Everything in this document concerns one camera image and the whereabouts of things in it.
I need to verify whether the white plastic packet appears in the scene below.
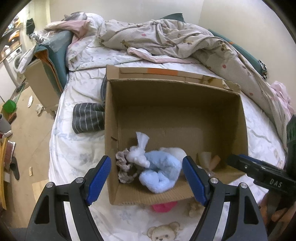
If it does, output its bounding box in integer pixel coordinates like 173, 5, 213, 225
126, 132, 150, 168

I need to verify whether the pink cloth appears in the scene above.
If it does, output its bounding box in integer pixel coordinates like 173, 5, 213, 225
270, 81, 295, 120

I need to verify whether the pink plush duck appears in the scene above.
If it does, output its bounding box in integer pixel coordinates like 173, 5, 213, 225
152, 201, 178, 213

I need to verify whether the grey pink scrunchie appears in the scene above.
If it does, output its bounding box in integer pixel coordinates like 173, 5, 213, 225
115, 149, 142, 184

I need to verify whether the dark striped cloth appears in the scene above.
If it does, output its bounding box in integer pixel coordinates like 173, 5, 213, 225
72, 75, 107, 134

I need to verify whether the white appliance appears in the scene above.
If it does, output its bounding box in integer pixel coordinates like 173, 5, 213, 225
6, 46, 23, 75

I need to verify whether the beige satin scrunchie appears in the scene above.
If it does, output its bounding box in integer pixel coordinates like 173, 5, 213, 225
186, 199, 204, 218

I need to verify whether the green bucket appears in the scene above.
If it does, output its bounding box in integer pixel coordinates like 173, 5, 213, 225
3, 99, 16, 114

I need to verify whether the white pink comforter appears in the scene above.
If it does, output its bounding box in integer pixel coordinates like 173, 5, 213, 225
44, 13, 141, 71

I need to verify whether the beige patterned quilt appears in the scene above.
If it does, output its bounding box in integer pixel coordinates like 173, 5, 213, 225
97, 19, 292, 148

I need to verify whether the tan soft piece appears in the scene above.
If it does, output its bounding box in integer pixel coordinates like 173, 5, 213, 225
198, 152, 212, 171

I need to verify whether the white floral bed sheet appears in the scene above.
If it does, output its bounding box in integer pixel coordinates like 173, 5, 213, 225
49, 47, 286, 240

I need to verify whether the light blue plush toy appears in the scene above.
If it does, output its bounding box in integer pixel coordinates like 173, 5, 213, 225
139, 147, 187, 194

